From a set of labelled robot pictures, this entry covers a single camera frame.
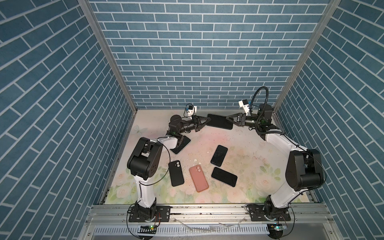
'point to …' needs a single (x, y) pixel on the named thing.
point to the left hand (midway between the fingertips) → (210, 122)
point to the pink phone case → (198, 178)
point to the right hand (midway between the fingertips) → (226, 118)
